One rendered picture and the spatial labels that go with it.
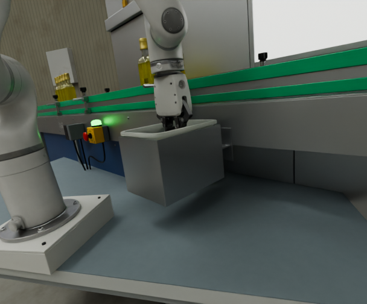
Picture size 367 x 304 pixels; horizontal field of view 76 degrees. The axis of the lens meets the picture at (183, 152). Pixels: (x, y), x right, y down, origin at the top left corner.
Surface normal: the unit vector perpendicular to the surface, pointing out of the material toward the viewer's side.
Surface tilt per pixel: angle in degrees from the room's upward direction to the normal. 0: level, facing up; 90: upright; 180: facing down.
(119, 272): 0
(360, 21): 90
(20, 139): 84
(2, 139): 82
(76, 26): 90
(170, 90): 90
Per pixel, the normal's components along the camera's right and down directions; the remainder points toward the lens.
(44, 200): 0.79, 0.02
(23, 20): -0.27, 0.25
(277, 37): -0.72, 0.24
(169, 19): 0.21, 0.25
